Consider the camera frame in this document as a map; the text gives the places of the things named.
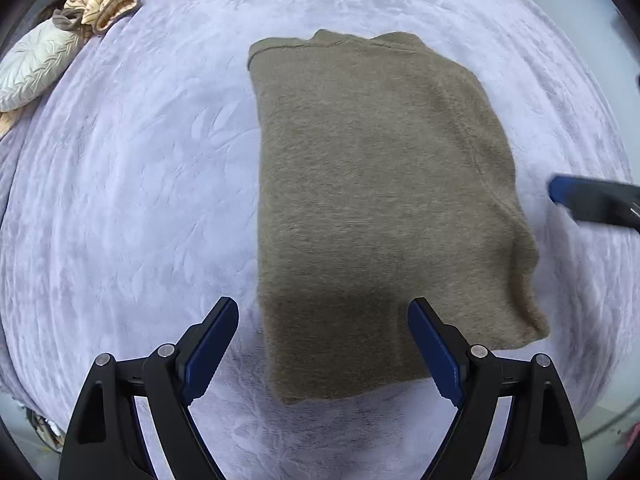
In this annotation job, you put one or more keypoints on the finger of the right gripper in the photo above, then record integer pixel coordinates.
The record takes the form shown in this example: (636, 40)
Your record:
(597, 201)

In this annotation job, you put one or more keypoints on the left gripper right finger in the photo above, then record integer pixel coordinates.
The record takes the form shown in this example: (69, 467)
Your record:
(471, 383)

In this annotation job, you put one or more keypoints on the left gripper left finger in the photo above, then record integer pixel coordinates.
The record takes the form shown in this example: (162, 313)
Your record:
(175, 375)

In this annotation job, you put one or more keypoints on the olive knit sweater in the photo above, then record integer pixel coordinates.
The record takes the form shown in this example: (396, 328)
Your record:
(385, 175)

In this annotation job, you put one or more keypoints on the lavender plush bedspread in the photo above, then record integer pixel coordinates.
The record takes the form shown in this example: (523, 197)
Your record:
(128, 207)

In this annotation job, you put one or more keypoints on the round white pleated cushion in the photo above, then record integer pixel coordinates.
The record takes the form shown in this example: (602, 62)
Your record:
(35, 62)

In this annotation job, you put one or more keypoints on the brown fleece garment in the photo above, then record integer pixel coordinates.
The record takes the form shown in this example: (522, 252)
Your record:
(70, 20)

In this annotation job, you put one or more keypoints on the beige chunky knit blanket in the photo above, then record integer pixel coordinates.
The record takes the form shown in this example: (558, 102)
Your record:
(101, 15)

